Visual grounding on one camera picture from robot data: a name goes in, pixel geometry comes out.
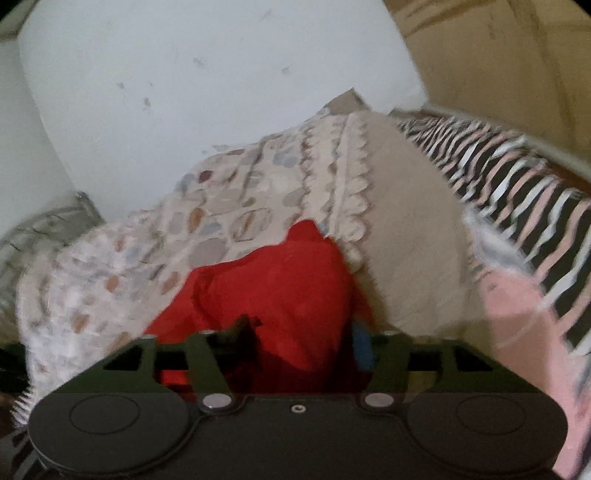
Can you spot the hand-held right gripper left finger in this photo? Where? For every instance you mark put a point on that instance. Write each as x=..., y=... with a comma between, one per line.
x=242, y=328

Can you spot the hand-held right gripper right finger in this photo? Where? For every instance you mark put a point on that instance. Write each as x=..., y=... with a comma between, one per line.
x=362, y=347

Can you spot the red shirt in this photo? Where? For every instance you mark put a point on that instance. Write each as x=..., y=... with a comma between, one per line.
x=286, y=295

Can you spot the floral beige blanket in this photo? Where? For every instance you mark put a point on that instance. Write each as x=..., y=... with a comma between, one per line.
x=406, y=240

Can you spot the pink cloth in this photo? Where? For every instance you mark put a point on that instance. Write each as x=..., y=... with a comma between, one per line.
x=517, y=323

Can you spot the zebra striped sheet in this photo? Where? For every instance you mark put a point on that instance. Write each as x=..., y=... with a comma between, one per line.
x=531, y=194

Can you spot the brown mattress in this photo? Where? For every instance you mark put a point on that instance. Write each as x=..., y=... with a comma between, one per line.
x=347, y=101

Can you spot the brown cardboard panel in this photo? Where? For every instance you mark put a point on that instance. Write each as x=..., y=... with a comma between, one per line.
x=508, y=60

